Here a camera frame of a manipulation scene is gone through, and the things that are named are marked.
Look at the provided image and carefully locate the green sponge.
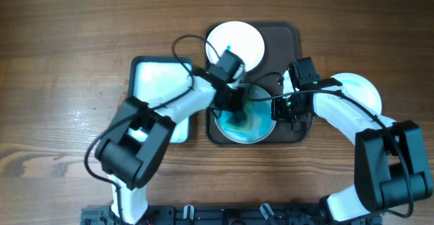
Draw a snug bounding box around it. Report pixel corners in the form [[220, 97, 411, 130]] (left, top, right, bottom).
[[220, 111, 250, 127]]

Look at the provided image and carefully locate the white plate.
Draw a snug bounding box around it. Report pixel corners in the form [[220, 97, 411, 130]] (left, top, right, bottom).
[[205, 21, 265, 72], [332, 73, 382, 114], [214, 100, 276, 144]]

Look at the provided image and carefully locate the white plate bottom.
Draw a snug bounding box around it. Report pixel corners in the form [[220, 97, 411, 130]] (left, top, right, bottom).
[[332, 73, 382, 114]]

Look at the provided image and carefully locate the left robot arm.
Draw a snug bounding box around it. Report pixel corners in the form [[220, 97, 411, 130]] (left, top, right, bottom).
[[90, 50, 245, 224]]

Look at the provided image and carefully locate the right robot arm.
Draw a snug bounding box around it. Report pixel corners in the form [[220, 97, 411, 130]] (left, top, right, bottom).
[[271, 58, 433, 224]]

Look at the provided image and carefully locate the dark brown serving tray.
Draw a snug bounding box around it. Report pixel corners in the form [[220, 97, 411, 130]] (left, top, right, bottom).
[[205, 22, 310, 146]]

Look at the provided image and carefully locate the dark green water tub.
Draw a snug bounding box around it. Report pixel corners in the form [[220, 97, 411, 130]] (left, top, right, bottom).
[[127, 56, 194, 144]]

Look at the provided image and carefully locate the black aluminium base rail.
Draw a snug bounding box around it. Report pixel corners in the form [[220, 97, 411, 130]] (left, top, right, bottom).
[[80, 203, 326, 225]]

